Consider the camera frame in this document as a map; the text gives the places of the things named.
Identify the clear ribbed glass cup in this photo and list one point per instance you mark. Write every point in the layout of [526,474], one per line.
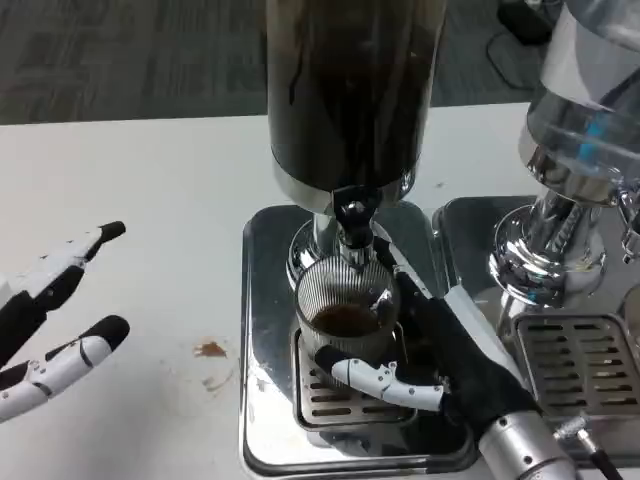
[345,292]

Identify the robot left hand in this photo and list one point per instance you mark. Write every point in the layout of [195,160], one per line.
[55,285]

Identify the black box on floor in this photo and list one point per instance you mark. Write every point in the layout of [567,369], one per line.
[522,17]

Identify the clear drink dispenser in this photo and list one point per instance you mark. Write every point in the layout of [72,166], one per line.
[570,125]

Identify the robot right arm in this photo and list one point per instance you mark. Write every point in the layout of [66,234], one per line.
[525,450]

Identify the brown drink spill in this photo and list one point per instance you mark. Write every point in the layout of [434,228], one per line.
[210,349]

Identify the steel drip tray grid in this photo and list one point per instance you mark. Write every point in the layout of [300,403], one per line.
[575,360]
[325,400]

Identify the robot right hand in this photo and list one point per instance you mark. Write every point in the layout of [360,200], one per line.
[460,360]

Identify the black dispenser tap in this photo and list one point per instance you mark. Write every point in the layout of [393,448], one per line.
[354,220]

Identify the dark drink dispenser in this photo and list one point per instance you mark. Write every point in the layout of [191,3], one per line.
[350,90]

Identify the steel dispenser tap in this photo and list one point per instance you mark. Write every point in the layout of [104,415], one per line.
[631,225]

